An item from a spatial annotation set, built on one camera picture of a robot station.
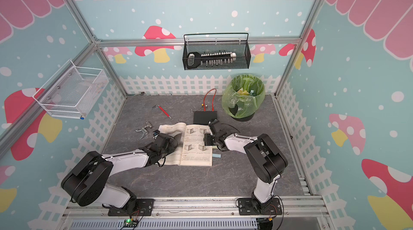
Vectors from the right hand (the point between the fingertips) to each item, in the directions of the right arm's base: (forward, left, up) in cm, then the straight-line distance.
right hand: (207, 138), depth 95 cm
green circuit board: (-41, +35, -4) cm, 54 cm away
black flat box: (+17, +2, -1) cm, 17 cm away
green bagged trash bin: (+12, -20, +23) cm, 33 cm away
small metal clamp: (+6, +39, 0) cm, 40 cm away
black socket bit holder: (+31, +6, +33) cm, 46 cm away
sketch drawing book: (-7, +9, -1) cm, 12 cm away
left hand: (-5, +20, -2) cm, 21 cm away
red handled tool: (+25, +31, -2) cm, 40 cm away
